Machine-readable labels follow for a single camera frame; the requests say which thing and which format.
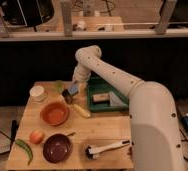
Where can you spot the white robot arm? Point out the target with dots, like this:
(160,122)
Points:
(155,134)

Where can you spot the grey wedge in tray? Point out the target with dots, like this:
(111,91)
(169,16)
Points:
(115,101)

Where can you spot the metal frame rail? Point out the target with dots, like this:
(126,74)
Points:
(93,19)

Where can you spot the green tray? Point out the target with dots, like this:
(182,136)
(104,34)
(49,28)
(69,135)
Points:
(97,85)

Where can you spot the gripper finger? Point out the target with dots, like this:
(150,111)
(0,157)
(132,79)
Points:
(74,83)
(82,87)

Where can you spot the green lettuce piece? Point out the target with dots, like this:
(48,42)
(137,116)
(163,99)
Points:
(59,86)

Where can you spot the orange bowl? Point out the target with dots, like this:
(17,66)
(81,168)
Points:
(55,113)

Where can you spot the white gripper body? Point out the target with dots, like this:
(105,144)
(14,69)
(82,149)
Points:
(80,74)

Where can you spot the white dish brush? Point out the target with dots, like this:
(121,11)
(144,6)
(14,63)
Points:
(93,152)

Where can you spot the red apple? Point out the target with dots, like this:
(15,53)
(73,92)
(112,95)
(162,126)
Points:
(36,137)

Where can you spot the purple bowl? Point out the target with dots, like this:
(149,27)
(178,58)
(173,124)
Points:
(57,148)

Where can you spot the blue sponge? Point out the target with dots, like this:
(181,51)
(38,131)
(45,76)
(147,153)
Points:
(73,89)

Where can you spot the white cup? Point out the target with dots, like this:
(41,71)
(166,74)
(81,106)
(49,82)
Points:
(37,93)

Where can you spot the wooden block in tray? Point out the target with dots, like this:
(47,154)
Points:
(101,97)

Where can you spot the green chili pepper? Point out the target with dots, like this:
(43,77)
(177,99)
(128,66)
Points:
(22,144)

